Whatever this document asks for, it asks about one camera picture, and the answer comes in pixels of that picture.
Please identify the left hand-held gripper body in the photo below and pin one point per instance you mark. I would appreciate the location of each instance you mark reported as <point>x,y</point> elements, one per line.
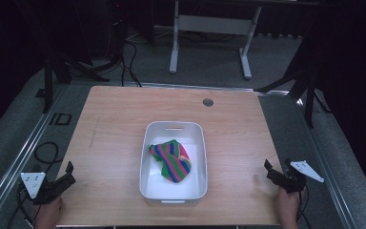
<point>33,183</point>

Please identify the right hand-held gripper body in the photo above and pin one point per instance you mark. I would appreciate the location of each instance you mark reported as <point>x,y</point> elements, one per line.
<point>295,179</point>

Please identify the white plastic bin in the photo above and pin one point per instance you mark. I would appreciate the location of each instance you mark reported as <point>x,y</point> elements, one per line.
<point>158,187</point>

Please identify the striped colourful cloth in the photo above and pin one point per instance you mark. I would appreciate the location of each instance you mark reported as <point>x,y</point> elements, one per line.
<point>173,162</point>

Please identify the black metal stand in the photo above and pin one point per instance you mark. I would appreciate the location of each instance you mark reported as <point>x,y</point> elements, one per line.
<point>48,86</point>
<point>309,95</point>

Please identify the grey round table grommet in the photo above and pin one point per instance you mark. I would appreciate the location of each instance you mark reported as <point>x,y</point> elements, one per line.
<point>208,102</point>

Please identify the silver floor rail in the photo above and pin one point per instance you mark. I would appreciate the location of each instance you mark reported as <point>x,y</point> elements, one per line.
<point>327,178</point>
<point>19,159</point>

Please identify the white metal desk frame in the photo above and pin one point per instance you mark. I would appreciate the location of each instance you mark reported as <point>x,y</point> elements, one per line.
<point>214,24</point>

